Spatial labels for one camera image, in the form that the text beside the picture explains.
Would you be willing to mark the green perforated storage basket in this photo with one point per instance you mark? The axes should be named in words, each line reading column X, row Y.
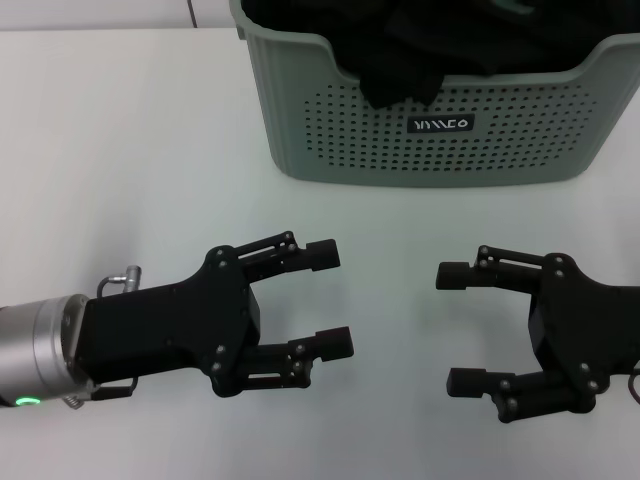
column 350, row 125

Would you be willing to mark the black cloth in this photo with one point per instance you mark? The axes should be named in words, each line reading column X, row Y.
column 400, row 75

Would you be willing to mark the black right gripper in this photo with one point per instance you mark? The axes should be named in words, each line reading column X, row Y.
column 585, row 330

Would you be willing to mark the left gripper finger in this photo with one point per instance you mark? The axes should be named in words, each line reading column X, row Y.
column 332, row 344
column 320, row 256

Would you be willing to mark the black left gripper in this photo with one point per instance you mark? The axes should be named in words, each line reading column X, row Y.
column 165, row 330

